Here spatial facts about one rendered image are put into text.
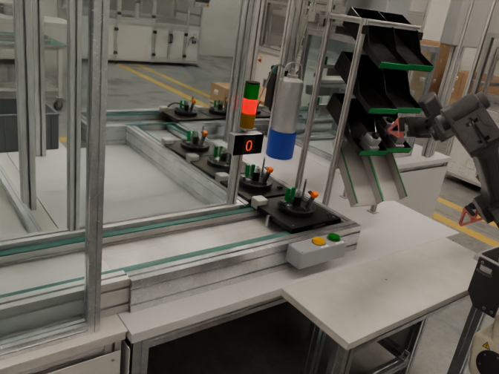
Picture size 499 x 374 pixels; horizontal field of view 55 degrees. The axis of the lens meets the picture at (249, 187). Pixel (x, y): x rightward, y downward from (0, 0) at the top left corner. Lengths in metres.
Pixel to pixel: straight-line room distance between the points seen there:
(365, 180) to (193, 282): 0.88
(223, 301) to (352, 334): 0.37
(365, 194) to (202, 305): 0.85
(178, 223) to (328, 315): 0.57
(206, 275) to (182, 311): 0.13
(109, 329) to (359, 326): 0.68
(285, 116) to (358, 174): 0.80
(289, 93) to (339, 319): 1.47
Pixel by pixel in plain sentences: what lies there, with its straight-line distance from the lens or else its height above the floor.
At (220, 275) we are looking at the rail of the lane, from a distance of 1.45.
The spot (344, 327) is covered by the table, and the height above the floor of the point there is 0.86.
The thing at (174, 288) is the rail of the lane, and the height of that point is 0.90.
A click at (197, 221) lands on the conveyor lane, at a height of 0.94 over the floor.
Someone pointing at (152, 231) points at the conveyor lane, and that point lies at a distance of 1.59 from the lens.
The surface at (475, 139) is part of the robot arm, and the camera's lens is 1.15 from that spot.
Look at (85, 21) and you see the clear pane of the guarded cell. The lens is 1.02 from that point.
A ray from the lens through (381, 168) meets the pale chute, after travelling 2.08.
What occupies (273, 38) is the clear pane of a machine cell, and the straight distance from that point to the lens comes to 8.53.
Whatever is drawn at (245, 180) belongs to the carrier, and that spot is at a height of 1.00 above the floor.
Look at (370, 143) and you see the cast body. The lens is 1.84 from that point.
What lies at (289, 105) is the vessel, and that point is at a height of 1.16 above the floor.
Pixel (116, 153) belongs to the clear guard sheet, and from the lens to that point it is 1.50.
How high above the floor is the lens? 1.67
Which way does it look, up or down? 21 degrees down
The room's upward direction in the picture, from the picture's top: 8 degrees clockwise
